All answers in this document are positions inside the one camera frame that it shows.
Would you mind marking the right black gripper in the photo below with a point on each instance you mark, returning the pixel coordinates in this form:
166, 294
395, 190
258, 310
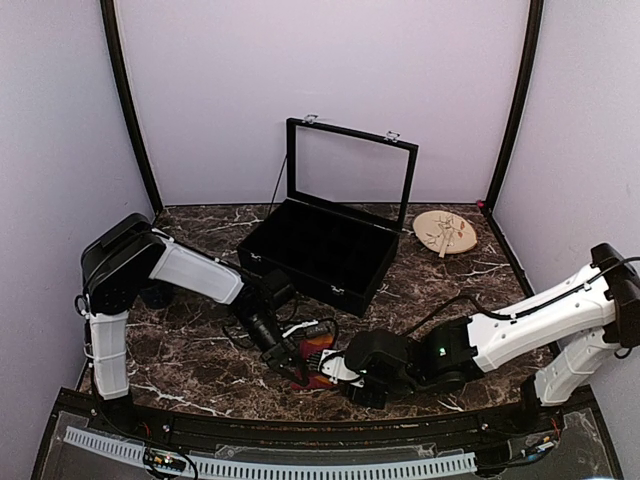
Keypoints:
368, 401

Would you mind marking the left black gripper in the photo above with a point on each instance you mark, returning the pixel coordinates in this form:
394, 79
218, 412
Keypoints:
281, 352

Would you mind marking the purple orange striped sock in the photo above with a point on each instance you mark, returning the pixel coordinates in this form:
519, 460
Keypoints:
311, 350

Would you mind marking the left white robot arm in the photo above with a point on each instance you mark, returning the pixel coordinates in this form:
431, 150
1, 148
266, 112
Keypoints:
135, 261

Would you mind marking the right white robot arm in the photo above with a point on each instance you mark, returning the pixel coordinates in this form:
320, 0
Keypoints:
596, 312

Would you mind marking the black display case box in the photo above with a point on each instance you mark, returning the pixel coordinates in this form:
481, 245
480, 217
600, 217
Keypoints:
337, 231

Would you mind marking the dark blue enamel mug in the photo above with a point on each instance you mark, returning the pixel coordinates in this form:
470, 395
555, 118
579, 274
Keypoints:
158, 296

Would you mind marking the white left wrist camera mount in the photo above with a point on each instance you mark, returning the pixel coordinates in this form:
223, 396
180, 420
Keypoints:
310, 329

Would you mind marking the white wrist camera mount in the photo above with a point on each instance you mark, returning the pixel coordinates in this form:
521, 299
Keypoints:
310, 329
332, 365

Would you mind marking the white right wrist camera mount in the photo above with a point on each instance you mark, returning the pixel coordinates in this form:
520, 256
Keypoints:
332, 365

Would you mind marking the white slotted cable duct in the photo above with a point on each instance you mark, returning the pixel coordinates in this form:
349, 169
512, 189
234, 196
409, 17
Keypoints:
247, 463

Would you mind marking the black left frame post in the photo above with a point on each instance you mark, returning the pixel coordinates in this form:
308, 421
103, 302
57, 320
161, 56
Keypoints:
123, 88

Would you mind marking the black frame post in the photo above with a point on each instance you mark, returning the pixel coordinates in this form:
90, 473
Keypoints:
525, 70
123, 88

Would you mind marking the black right frame post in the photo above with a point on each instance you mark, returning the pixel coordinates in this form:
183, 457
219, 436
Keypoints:
525, 70

